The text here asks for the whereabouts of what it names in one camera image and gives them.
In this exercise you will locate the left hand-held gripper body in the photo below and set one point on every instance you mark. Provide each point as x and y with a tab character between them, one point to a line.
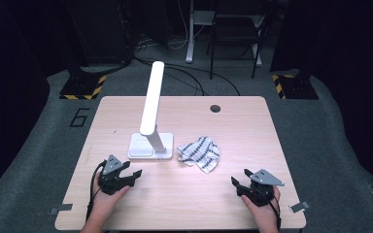
111	181

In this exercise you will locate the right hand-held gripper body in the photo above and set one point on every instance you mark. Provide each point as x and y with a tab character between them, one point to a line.
260	192

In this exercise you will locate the white black patterned cloth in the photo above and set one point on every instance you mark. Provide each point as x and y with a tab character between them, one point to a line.
199	153

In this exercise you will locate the white desk lamp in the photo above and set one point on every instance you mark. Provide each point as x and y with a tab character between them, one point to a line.
152	106

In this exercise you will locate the person's right hand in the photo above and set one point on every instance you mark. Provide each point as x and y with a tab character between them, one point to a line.
262	213

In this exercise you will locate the person's left hand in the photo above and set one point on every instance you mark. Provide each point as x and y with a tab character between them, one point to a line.
105	202

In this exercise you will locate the grey tape piece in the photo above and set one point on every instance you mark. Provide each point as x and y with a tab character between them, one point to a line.
61	208
299	206

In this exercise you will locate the black yellow striped stand base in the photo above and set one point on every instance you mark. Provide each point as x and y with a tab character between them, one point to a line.
82	87
296	87

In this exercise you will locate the dark curtain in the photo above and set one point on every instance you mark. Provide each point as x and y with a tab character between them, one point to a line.
6	97
353	81

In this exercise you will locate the black cabinet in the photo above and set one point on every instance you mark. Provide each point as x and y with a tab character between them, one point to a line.
100	32

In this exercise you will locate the black folding chair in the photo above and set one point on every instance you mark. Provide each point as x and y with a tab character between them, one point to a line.
236	29

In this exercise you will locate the white desk frame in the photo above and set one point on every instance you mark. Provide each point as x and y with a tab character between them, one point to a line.
190	39

